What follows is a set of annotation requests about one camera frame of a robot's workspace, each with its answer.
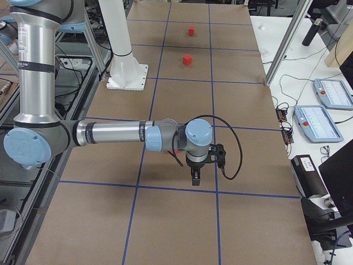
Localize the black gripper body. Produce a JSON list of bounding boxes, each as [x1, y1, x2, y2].
[[186, 144, 226, 174]]

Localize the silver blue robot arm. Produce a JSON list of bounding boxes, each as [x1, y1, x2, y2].
[[3, 1, 226, 186]]

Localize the small electronics board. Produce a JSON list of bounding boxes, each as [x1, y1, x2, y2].
[[275, 102, 294, 146]]

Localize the brown paper table cover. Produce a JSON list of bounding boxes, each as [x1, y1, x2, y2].
[[27, 2, 316, 264]]

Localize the black box with label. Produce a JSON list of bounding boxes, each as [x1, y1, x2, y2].
[[290, 155, 328, 198]]

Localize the near blue teach pendant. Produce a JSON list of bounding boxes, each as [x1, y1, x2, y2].
[[294, 105, 344, 143]]

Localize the blue teach pendant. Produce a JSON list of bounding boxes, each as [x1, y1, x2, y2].
[[314, 79, 352, 110], [294, 105, 344, 143]]

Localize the black eyeglasses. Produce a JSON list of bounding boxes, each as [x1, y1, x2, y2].
[[320, 145, 330, 163]]

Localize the black monitor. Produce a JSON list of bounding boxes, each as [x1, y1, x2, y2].
[[319, 145, 352, 216]]

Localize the far blue teach pendant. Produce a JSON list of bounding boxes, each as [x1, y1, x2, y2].
[[314, 79, 352, 110]]

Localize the black water bottle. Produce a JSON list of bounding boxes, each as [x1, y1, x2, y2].
[[302, 18, 323, 46]]

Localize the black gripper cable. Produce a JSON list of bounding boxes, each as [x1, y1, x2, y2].
[[190, 115, 244, 181]]

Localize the white pedestal column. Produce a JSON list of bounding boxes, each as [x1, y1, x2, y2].
[[99, 0, 148, 91]]

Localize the aluminium frame post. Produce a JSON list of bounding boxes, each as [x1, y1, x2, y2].
[[264, 0, 313, 87]]

